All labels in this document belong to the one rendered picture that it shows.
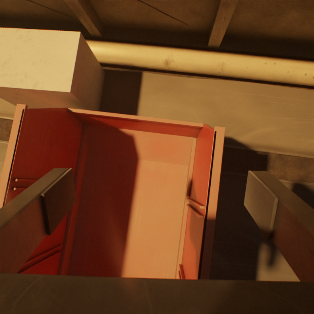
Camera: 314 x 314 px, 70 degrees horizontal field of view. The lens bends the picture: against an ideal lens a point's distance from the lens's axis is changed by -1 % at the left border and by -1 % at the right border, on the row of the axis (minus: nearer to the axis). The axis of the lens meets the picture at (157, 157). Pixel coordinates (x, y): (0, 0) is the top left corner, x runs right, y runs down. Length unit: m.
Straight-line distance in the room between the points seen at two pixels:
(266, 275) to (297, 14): 0.33
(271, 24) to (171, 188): 0.25
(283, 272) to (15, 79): 0.43
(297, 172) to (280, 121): 0.08
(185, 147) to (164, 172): 0.05
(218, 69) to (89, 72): 0.18
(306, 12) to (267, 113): 0.13
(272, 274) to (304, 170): 0.15
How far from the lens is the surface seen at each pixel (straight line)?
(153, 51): 0.36
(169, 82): 0.38
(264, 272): 0.38
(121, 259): 0.36
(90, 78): 0.34
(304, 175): 0.40
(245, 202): 0.17
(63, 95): 0.30
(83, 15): 0.35
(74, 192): 0.17
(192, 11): 0.33
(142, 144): 0.33
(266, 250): 0.38
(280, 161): 0.38
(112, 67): 0.40
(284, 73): 0.38
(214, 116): 0.36
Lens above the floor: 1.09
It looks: 82 degrees down
